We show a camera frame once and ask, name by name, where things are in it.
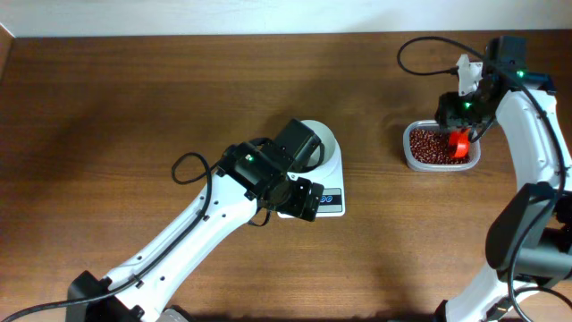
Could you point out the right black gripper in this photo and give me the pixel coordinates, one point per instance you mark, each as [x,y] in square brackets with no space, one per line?
[446,114]

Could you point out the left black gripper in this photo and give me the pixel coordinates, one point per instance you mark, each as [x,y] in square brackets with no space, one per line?
[293,205]

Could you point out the orange measuring scoop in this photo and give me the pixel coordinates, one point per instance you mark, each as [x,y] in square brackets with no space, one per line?
[458,144]

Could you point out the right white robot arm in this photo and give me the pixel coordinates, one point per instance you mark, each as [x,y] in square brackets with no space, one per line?
[528,246]

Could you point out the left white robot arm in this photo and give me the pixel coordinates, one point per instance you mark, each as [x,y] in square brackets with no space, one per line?
[286,175]

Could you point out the white digital kitchen scale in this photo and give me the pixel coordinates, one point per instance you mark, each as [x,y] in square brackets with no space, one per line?
[332,203]

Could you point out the white round bowl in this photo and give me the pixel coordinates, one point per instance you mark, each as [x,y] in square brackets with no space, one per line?
[330,154]

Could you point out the red beans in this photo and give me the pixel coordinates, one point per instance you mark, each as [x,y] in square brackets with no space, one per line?
[431,147]

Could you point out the clear plastic container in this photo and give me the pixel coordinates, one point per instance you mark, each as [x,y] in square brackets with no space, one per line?
[474,151]

